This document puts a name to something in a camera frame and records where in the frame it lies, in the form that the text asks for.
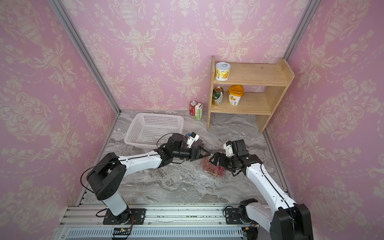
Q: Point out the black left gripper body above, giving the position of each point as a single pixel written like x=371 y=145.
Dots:
x=186 y=153

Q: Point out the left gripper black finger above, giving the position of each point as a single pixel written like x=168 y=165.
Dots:
x=202 y=151
x=203 y=155

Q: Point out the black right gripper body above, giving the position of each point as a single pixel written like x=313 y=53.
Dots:
x=229 y=163

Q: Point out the light red grape bunch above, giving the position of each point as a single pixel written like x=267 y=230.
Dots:
x=213 y=169

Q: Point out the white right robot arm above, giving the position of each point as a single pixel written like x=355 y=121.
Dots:
x=284 y=219

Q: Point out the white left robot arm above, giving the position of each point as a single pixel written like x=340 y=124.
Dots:
x=106 y=177

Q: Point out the green white carton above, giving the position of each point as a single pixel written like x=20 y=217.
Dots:
x=198 y=111

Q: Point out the red soda can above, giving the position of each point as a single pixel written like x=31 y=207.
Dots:
x=192 y=108

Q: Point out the white perforated plastic basket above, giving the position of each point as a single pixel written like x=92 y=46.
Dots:
x=148 y=131

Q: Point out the green drink can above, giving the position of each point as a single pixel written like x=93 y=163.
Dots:
x=218 y=93

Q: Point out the yellow lidded cup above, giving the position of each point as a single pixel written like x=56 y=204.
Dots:
x=235 y=94

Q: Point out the yellow can white lid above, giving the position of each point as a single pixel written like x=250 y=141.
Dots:
x=222 y=71

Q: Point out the wooden shelf unit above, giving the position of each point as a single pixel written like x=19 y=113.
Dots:
x=266 y=85

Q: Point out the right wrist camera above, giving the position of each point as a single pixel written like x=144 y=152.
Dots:
x=236 y=148

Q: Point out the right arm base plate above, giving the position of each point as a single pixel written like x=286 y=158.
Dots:
x=232 y=216

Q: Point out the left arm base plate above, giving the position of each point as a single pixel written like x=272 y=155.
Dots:
x=138 y=216

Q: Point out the aluminium rail frame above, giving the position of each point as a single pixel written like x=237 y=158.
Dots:
x=162 y=222

